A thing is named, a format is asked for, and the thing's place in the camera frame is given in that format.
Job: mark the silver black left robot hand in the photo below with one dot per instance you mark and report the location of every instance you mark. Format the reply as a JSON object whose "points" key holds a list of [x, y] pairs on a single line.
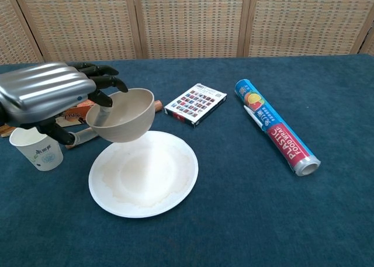
{"points": [[44, 88]]}

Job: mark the white printed paper cup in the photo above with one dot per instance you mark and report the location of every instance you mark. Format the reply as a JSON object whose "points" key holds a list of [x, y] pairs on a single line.
{"points": [[44, 157]]}

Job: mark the beige bowl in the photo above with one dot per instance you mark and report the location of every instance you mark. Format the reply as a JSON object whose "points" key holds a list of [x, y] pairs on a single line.
{"points": [[128, 126]]}

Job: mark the white round plate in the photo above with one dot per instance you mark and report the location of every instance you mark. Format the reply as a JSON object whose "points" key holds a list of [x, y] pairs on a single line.
{"points": [[146, 185]]}

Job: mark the orange biscuit box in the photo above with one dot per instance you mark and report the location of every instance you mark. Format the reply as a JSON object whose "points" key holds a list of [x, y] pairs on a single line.
{"points": [[73, 116]]}

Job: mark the woven folding screen panel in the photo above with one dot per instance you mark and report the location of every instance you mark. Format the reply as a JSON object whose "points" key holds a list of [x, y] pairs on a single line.
{"points": [[306, 21], [369, 45], [11, 30], [190, 21], [81, 24]]}

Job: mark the wooden rolling pin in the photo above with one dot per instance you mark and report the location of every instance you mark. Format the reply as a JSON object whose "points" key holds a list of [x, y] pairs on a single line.
{"points": [[158, 105]]}

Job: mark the playing card box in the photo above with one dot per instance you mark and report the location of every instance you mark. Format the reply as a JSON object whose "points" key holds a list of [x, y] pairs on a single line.
{"points": [[194, 104]]}

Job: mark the plastic food wrap roll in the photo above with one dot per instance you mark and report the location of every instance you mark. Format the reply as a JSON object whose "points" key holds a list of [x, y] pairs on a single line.
{"points": [[284, 140]]}

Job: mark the blue table cloth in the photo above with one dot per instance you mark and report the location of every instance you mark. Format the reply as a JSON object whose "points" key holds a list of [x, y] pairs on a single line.
{"points": [[263, 220]]}

